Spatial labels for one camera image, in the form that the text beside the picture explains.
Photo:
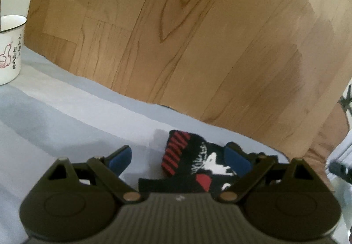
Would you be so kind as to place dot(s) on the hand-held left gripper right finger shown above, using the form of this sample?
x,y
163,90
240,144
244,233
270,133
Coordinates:
x,y
236,162

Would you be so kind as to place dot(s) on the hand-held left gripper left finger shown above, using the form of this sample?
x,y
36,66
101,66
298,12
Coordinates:
x,y
121,159

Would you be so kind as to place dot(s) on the black red-printed garment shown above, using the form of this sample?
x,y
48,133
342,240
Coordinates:
x,y
203,163

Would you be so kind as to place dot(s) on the brown cushion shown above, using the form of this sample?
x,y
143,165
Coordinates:
x,y
327,139

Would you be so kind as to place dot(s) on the blue white striped bed sheet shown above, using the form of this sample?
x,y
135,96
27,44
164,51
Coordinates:
x,y
68,123

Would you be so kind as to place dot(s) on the black tape cross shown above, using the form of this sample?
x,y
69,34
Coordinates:
x,y
347,103

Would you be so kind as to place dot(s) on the wood-grain headboard panel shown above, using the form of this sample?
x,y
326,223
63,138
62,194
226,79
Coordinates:
x,y
192,40

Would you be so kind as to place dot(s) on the white enamel mug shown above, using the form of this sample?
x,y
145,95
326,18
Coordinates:
x,y
11,51

